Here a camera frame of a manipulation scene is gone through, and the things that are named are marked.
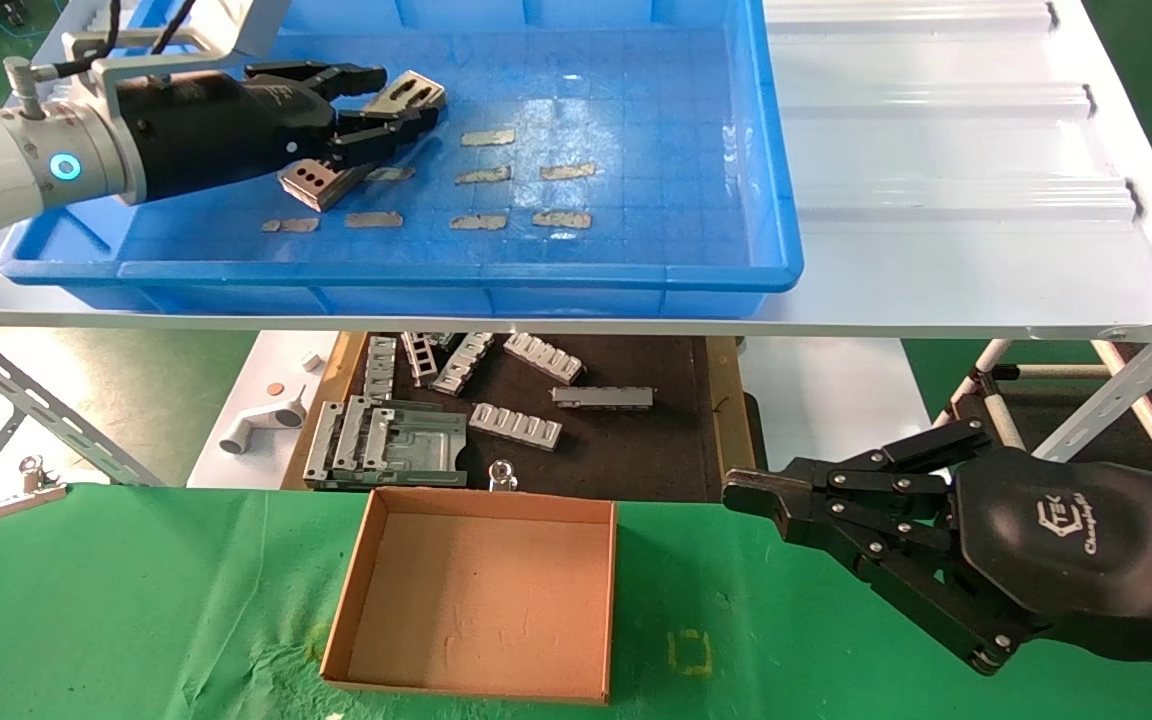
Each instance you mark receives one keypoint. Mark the blue plastic tray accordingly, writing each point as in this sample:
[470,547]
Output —
[636,120]

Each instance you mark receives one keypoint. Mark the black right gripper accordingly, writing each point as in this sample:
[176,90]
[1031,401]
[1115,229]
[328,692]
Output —
[1086,550]

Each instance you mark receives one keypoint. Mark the stack of metal plates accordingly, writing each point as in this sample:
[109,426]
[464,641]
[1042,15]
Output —
[416,445]

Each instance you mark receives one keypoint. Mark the wood-coloured lean pipe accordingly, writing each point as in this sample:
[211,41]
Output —
[1136,405]

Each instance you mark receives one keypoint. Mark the white pipe elbow fitting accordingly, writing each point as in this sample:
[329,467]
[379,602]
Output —
[261,425]

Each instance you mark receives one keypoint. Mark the brown cardboard box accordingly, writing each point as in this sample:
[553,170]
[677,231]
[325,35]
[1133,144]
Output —
[476,600]

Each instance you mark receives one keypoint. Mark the cream lean pipe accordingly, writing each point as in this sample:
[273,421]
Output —
[1056,372]

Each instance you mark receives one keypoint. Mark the ridged grey metal bracket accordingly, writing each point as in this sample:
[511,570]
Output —
[543,358]
[516,427]

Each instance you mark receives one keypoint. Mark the wood-framed black parts tray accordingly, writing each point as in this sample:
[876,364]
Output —
[636,450]

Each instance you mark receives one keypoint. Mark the small white cube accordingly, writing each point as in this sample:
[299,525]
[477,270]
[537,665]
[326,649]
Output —
[311,361]

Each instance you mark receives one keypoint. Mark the long grey metal bar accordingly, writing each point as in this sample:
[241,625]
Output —
[601,397]

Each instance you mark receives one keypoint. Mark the white lean pipe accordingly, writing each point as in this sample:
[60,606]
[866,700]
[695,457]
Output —
[981,370]

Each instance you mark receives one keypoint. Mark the short white pipe black joints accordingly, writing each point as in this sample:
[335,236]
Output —
[998,400]

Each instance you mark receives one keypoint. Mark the green table cloth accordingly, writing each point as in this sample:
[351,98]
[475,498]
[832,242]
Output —
[136,600]

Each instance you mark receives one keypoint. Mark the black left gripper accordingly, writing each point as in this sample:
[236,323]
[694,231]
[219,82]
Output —
[216,130]

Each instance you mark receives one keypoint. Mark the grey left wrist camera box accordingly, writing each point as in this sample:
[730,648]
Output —
[236,20]

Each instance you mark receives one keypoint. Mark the silver metal IO shield plate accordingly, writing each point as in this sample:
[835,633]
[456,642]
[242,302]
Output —
[311,190]

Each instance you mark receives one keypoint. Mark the white ribbed metal shelf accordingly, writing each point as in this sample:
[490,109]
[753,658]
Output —
[936,150]

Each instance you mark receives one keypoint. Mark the grey slotted metal rail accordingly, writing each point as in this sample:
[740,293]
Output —
[354,435]
[321,440]

